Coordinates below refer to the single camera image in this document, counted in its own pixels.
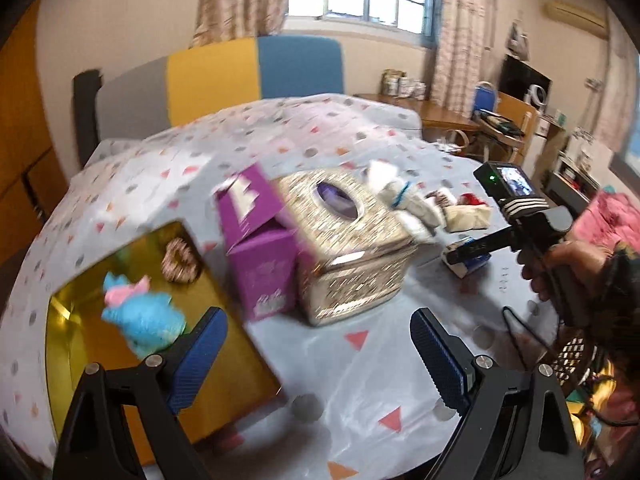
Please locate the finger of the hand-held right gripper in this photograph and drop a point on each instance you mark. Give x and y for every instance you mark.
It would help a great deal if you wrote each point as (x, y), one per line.
(477, 264)
(487, 247)

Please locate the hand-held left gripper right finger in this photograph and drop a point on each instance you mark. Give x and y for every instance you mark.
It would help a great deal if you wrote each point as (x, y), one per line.
(440, 360)

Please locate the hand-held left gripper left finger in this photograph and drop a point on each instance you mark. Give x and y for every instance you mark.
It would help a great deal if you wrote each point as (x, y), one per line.
(200, 355)

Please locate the gold tray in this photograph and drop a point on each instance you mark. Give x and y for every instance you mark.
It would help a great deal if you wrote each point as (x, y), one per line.
(225, 385)

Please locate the person's right forearm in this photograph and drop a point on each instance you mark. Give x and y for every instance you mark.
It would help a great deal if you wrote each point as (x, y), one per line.
(622, 290)

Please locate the person's right hand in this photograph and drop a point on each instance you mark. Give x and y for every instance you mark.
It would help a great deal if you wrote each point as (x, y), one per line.
(580, 265)

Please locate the beige cloth bundle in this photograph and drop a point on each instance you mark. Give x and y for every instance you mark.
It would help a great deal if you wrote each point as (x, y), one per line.
(467, 217)

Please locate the low shelf unit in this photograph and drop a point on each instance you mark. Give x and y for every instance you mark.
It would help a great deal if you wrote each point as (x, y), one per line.
(572, 185)

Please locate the red knitted toy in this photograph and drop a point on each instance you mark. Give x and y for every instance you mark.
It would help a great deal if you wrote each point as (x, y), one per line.
(472, 200)

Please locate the pink quilt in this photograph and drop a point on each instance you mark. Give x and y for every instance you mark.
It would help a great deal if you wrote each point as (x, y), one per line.
(615, 220)

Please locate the blue plush toy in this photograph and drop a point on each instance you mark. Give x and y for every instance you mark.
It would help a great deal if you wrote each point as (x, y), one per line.
(145, 317)

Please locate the brown fuzzy scrunchie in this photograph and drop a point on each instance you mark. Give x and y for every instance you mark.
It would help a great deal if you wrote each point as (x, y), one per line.
(442, 197)

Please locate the white cabinet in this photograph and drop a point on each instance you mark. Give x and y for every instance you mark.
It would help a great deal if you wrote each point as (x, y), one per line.
(547, 145)

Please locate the brown donut scrunchie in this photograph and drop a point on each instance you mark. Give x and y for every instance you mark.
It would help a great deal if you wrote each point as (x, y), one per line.
(175, 265)

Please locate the purple cardboard box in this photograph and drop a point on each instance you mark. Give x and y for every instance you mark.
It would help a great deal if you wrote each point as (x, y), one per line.
(260, 260)

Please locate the printed grey blanket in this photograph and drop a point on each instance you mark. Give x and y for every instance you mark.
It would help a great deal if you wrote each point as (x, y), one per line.
(325, 385)

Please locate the gold tissue box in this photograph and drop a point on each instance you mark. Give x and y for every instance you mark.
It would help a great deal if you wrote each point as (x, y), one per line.
(360, 255)

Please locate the pink sock with blue band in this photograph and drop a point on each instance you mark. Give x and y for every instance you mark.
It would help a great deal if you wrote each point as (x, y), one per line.
(382, 177)

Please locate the blue chair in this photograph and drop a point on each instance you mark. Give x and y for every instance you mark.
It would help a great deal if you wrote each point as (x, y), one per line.
(485, 97)

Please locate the wooden desk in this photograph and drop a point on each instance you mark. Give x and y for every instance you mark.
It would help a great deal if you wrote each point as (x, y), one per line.
(435, 112)

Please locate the black television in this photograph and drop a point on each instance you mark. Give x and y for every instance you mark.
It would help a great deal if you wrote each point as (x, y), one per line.
(520, 77)

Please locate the person's patterned clothing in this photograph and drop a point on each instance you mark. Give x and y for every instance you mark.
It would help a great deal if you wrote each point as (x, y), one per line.
(610, 400)

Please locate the group of jars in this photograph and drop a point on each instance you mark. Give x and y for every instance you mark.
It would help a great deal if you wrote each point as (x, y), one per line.
(402, 85)

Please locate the patterned beige curtain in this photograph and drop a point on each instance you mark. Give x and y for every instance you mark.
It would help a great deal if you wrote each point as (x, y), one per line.
(240, 0)
(462, 35)

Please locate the colour block headboard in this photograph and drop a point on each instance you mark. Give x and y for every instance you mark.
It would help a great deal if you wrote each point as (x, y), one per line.
(215, 80)

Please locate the orange wooden wardrobe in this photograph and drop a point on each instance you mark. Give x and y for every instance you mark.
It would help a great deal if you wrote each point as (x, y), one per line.
(22, 135)

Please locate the wall air conditioner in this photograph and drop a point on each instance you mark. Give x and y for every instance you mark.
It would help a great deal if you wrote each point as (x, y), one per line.
(575, 17)

